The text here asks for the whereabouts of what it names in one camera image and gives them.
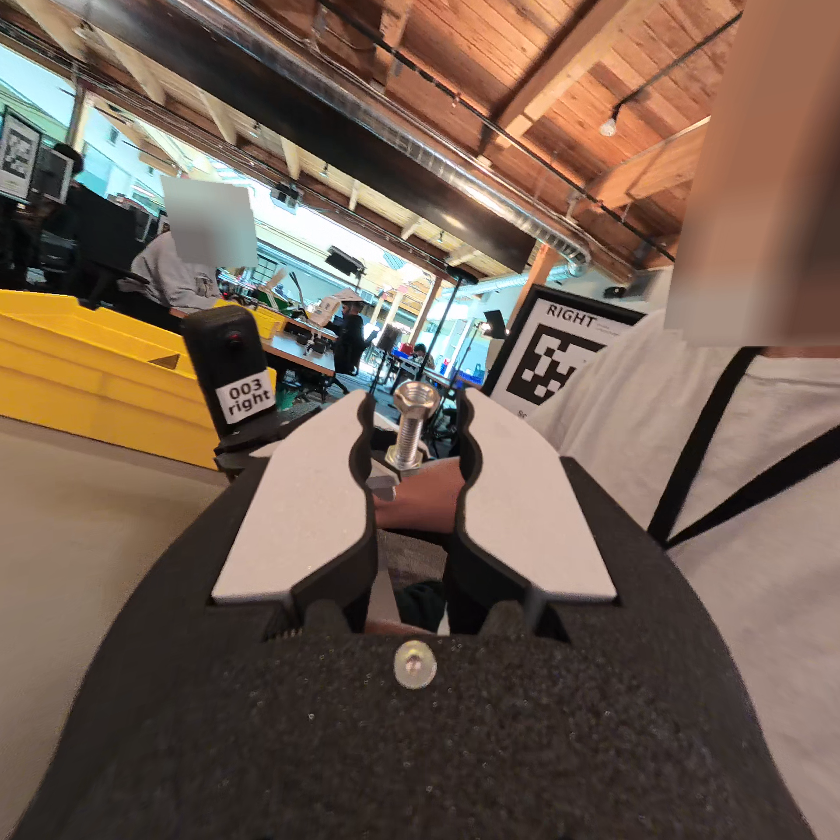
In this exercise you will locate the black studio light panel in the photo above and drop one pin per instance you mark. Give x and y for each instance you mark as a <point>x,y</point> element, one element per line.
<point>497,325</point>

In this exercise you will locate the steel hex nut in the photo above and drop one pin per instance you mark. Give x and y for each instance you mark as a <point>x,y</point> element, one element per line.
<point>407,456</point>

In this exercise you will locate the framed right tag sign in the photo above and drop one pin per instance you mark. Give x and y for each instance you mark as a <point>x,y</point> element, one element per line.
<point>558,308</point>

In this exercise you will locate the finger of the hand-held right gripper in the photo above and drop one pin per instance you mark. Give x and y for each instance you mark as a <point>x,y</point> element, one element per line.
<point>380,487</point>
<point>269,451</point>

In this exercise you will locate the tag sign on stand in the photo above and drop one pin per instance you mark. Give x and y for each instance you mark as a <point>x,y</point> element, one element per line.
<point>16,154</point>

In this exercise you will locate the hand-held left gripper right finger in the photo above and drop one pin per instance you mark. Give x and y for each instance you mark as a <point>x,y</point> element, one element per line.
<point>538,518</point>

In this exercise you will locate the steel hex bolt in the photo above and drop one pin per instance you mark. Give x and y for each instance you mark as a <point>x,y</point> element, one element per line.
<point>415,397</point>

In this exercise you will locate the yellow plastic bin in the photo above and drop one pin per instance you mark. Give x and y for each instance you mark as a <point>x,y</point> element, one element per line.
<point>79,380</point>
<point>262,321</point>

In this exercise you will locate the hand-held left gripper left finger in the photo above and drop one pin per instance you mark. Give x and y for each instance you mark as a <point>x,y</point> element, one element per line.
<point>295,518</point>

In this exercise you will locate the person's right forearm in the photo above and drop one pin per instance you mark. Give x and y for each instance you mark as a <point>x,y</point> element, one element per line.
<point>426,499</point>

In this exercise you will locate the black hanging projector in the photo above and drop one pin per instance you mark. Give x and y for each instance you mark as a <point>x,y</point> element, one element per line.
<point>344,260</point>

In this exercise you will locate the person's white shirt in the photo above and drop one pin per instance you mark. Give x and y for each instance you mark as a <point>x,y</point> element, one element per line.
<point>754,590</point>

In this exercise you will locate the silver ceiling duct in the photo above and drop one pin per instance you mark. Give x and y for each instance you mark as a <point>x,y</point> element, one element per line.
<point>459,177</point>

